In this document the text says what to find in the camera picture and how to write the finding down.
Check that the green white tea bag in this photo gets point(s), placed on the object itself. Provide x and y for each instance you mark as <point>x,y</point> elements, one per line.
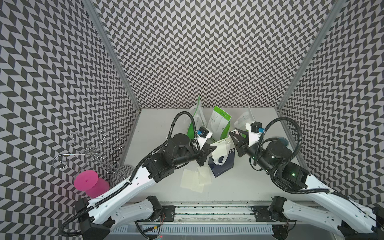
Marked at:
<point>198,114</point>
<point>219,124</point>
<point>246,118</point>

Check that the pink plastic disc spool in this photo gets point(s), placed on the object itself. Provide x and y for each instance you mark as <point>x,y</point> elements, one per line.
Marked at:
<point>90,183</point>

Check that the green white tea bag left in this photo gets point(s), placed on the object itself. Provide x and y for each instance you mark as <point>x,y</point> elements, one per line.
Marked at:
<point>198,114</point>

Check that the green white tea bag right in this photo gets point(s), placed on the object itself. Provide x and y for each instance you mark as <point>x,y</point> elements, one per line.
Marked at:
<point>246,118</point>

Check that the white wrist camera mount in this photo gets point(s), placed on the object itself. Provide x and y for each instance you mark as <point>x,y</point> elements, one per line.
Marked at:
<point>255,130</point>
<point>203,134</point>

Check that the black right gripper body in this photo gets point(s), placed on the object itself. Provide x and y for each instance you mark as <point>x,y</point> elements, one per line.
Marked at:
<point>255,152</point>

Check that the green white tea bag middle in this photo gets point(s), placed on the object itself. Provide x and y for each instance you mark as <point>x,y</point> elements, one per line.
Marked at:
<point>219,124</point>

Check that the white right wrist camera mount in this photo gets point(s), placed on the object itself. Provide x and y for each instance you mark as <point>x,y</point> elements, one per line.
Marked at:
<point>255,130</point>

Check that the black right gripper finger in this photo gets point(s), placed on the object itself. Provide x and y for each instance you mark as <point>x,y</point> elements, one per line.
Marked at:
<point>242,148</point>
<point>240,139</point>

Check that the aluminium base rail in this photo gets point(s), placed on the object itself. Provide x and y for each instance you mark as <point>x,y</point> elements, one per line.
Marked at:
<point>222,219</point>

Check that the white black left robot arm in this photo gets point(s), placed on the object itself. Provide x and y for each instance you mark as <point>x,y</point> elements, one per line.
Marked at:
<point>95,219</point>

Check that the blue-grey ceramic cup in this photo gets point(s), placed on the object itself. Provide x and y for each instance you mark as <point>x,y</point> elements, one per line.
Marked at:
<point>284,141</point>

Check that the navy and cream tote bag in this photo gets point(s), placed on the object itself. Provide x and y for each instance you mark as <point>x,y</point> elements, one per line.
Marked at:
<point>229,164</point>

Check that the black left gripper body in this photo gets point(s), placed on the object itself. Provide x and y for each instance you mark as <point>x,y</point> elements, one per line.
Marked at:
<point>180,160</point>

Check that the silver wire rack stand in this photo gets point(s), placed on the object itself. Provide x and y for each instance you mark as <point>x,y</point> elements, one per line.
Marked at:
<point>93,153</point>

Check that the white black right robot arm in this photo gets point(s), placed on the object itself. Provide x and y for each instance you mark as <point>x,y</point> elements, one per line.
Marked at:
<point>341,216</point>

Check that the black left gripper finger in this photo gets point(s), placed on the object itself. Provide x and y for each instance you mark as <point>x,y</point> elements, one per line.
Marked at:
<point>205,148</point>
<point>203,155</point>

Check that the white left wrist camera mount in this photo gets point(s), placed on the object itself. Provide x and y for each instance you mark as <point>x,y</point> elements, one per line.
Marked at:
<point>203,134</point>

